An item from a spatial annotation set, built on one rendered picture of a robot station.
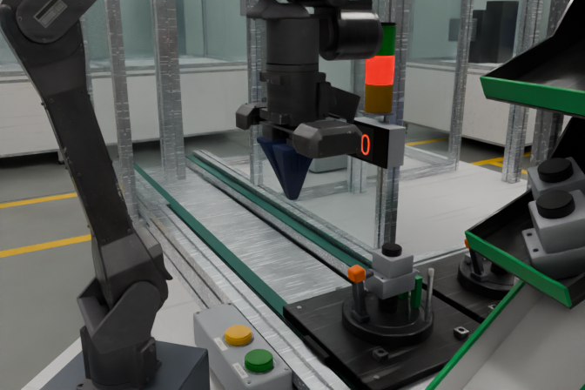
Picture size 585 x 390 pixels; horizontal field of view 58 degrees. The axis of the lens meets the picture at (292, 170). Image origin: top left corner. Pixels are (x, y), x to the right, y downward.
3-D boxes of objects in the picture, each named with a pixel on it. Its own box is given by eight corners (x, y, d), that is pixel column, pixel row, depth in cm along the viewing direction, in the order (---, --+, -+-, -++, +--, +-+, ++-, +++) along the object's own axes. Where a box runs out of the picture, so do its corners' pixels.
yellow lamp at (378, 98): (375, 114, 92) (376, 86, 91) (358, 110, 96) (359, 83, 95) (397, 111, 94) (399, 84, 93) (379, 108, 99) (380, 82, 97)
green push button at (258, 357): (252, 381, 71) (252, 369, 70) (239, 365, 74) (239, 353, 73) (278, 372, 73) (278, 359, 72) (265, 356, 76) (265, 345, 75)
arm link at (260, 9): (265, -7, 50) (344, -4, 55) (240, -4, 55) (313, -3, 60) (266, 66, 52) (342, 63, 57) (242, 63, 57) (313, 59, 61)
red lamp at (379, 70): (376, 85, 91) (378, 57, 89) (359, 83, 95) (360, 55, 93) (399, 84, 93) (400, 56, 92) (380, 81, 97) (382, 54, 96)
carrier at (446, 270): (507, 346, 79) (518, 270, 75) (400, 279, 99) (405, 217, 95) (601, 304, 90) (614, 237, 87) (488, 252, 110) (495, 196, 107)
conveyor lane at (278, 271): (371, 462, 69) (374, 399, 66) (174, 238, 139) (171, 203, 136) (514, 389, 83) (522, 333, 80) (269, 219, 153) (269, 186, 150)
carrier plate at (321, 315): (373, 405, 67) (373, 391, 66) (282, 316, 87) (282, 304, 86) (500, 348, 78) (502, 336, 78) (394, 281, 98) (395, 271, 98)
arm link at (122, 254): (-14, -12, 38) (75, -28, 41) (-17, -8, 44) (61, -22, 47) (121, 336, 50) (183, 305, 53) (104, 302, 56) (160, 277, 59)
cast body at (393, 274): (382, 300, 77) (384, 257, 75) (364, 287, 81) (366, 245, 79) (425, 286, 81) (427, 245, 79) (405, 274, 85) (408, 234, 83)
